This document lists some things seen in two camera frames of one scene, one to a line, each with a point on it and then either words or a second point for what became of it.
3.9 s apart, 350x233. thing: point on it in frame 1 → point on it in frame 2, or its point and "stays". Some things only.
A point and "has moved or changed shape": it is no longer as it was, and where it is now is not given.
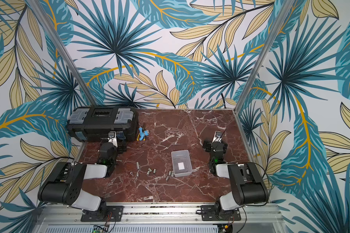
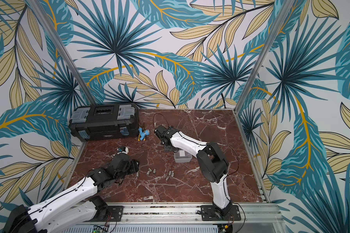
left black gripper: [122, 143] → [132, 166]
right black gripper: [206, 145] → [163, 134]
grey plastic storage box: [182, 163] has moved or changed shape
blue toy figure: [142, 134] stays
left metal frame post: [43, 15] stays
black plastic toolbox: [91, 124] stays
